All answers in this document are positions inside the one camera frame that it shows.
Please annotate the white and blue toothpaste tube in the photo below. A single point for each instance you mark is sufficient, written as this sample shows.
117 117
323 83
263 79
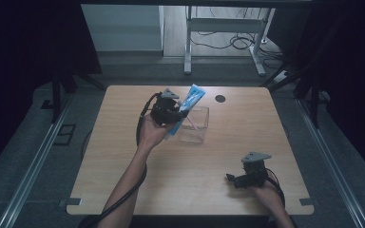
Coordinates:
194 95

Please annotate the metal floor rail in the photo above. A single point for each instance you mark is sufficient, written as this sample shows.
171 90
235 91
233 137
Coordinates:
332 164
31 171

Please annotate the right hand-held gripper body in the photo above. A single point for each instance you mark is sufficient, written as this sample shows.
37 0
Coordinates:
255 172

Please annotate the black metal stand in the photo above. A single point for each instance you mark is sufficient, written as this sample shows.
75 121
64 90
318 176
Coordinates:
56 95
313 101

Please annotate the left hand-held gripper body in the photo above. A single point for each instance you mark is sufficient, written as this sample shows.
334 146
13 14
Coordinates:
164 109

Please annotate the black round table grommet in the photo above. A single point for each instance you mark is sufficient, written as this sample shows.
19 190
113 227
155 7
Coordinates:
220 98

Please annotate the person's left hand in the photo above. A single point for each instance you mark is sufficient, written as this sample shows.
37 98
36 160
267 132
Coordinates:
150 133

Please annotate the dark curtain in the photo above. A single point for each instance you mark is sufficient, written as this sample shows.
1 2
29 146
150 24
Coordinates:
355 63
28 47

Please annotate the thin pink stick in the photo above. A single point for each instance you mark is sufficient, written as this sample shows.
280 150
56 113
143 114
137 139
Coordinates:
192 123

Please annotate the white power strip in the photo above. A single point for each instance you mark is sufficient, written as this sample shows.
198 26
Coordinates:
281 77

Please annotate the person's right hand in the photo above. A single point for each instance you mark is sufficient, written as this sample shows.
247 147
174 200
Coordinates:
267 196

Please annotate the clear square container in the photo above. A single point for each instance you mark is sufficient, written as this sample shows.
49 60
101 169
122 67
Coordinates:
199 133

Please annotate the white desk frame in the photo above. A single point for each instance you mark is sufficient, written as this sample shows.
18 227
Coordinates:
188 47

